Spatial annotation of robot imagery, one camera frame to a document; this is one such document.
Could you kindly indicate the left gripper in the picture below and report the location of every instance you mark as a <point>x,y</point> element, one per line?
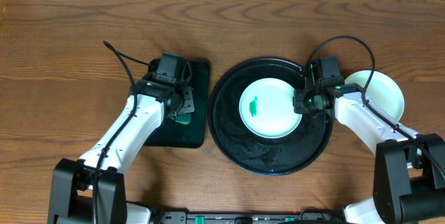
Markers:
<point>188,104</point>

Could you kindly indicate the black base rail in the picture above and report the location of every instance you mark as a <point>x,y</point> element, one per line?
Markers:
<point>306,216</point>

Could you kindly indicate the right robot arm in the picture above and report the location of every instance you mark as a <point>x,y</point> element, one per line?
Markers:
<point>408,183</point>

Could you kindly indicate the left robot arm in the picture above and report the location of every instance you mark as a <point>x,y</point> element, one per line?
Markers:
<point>92,189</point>

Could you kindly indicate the green sponge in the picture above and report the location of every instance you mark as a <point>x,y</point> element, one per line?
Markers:
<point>183,119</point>

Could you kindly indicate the black rectangular tray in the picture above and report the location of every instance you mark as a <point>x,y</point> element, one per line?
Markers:
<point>175,134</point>

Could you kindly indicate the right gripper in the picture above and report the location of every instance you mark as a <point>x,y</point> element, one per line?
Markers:
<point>298,102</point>

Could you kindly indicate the light green plate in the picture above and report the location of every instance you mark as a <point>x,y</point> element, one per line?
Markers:
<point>266,108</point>
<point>376,101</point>

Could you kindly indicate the round black tray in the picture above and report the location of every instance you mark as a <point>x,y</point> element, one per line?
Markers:
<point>256,154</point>

